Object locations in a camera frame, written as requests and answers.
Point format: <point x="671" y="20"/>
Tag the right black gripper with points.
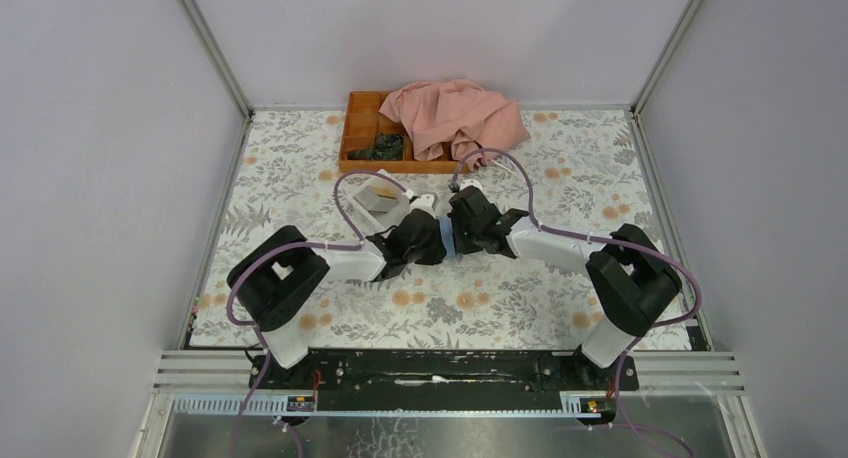
<point x="461" y="246"/>

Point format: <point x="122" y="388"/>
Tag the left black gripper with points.
<point x="438" y="252"/>

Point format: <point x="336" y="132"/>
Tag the green card holder wallet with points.
<point x="447" y="237"/>

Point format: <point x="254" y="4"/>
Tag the white plastic card box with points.
<point x="373" y="222"/>

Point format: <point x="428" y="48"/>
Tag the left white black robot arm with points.
<point x="275" y="280"/>

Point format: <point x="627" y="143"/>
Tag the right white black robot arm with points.
<point x="631" y="279"/>

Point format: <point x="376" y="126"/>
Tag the floral patterned table mat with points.
<point x="583" y="172"/>

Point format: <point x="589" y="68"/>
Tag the dark green crumpled item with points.
<point x="386" y="147"/>

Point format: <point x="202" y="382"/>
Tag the pink cloth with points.
<point x="457" y="117"/>

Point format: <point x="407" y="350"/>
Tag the wooden compartment tray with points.
<point x="363" y="124"/>

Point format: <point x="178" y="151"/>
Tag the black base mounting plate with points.
<point x="442" y="379"/>

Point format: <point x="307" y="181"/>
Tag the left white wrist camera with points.
<point x="424" y="202"/>

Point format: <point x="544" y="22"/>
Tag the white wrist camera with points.
<point x="458" y="186"/>
<point x="424" y="202"/>

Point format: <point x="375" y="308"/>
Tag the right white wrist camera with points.
<point x="458" y="186"/>

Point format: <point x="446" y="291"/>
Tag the white slotted cable duct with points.
<point x="302" y="406"/>

